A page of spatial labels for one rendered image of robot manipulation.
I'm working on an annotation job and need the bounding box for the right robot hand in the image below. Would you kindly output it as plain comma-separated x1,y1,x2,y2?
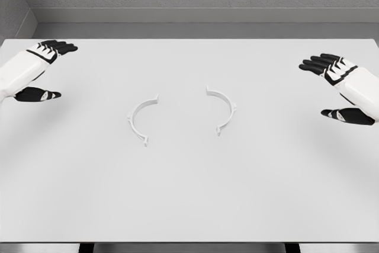
298,53,379,126

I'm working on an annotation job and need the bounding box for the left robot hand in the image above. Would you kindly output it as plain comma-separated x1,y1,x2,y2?
0,39,79,104

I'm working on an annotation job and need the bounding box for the white pipe clamp half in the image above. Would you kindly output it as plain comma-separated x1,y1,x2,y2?
127,94,160,148
205,85,237,137

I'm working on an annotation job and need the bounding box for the white table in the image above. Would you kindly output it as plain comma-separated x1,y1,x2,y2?
0,38,379,253

